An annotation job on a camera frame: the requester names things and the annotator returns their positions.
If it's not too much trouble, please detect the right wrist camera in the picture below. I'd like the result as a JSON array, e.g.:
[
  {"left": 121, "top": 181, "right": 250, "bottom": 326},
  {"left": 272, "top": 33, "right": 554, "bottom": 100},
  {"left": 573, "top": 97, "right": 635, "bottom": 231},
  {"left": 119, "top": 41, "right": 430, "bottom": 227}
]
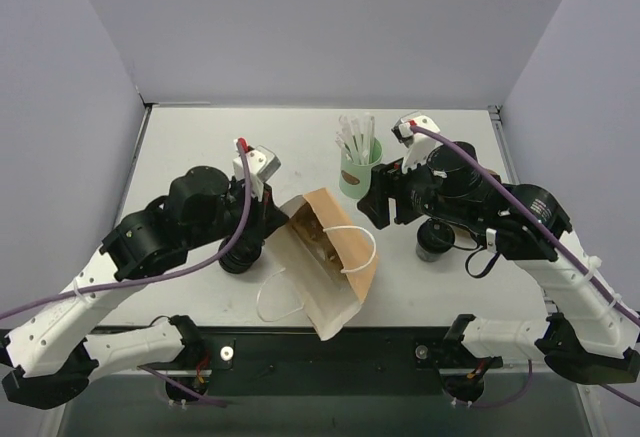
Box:
[{"left": 392, "top": 112, "right": 441, "bottom": 174}]

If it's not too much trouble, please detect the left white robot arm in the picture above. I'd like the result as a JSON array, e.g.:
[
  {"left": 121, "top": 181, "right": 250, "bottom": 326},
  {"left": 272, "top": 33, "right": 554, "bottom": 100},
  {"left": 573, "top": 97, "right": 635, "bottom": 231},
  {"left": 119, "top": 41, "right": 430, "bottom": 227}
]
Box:
[{"left": 1, "top": 166, "right": 288, "bottom": 410}]

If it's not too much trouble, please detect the brown paper bag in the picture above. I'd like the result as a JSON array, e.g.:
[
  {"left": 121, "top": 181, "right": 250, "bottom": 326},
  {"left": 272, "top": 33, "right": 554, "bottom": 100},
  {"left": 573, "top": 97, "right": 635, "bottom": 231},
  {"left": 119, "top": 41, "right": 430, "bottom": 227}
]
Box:
[{"left": 256, "top": 188, "right": 379, "bottom": 341}]

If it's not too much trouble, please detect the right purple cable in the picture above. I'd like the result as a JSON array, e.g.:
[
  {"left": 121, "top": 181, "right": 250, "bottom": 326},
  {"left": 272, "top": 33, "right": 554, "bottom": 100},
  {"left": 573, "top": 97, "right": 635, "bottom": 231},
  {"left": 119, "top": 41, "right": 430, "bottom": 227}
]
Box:
[{"left": 409, "top": 124, "right": 640, "bottom": 408}]

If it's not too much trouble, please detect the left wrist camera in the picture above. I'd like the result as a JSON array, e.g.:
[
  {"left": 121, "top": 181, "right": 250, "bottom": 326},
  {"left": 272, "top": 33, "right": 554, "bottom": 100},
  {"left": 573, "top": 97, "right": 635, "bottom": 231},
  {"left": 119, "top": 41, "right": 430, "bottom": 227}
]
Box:
[{"left": 233, "top": 138, "right": 281, "bottom": 201}]

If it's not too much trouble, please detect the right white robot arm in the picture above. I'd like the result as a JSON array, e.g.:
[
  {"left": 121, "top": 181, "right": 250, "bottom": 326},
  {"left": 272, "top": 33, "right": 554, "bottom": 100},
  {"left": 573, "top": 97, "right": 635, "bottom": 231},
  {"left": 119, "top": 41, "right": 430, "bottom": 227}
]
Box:
[{"left": 357, "top": 142, "right": 639, "bottom": 385}]

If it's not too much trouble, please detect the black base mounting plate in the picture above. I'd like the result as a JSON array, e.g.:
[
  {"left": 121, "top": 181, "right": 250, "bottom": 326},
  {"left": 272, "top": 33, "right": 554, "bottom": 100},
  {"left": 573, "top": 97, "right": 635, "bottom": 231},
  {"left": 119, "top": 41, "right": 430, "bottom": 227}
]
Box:
[{"left": 142, "top": 325, "right": 504, "bottom": 398}]

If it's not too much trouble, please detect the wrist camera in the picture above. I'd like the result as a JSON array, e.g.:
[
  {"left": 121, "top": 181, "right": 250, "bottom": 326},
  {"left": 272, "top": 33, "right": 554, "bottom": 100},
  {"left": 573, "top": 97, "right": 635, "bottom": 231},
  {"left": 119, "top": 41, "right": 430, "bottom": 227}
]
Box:
[
  {"left": 233, "top": 138, "right": 281, "bottom": 201},
  {"left": 392, "top": 112, "right": 441, "bottom": 174}
]

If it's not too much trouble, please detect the black coffee cup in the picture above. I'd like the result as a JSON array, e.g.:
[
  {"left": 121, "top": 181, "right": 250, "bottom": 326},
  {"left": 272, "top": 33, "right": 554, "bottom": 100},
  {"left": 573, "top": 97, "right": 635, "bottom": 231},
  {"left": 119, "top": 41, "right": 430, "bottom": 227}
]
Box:
[{"left": 416, "top": 219, "right": 455, "bottom": 262}]

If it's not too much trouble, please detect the green straw holder cup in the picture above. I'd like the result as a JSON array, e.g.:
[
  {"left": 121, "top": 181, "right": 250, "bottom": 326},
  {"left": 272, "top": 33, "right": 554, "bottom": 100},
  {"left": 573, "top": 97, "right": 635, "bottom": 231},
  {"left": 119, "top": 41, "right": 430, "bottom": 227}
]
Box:
[{"left": 339, "top": 139, "right": 382, "bottom": 200}]

